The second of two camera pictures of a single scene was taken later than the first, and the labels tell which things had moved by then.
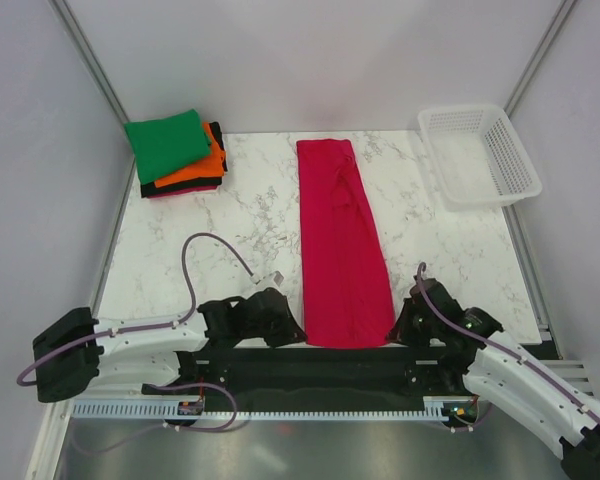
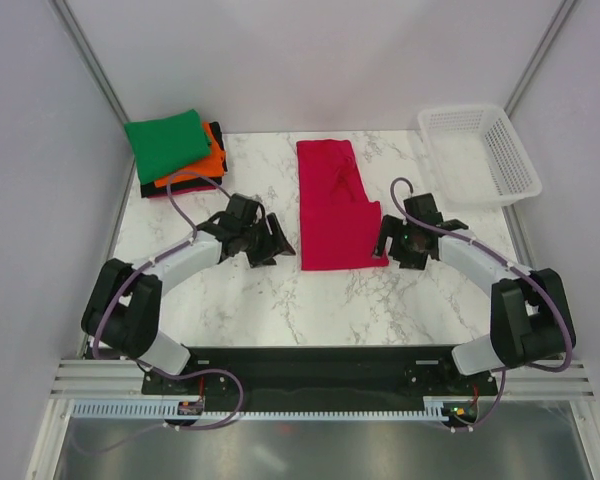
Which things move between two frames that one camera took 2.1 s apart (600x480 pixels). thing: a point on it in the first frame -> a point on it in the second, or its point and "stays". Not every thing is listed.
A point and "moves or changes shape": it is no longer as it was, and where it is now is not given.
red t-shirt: (347, 296) moves or changes shape
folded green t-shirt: (166, 144) stays
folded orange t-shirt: (212, 168) stays
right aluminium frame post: (539, 55) stays
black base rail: (317, 374) stays
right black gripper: (400, 332) -> (393, 226)
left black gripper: (290, 331) -> (281, 246)
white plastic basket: (477, 155) stays
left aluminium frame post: (70, 25) stays
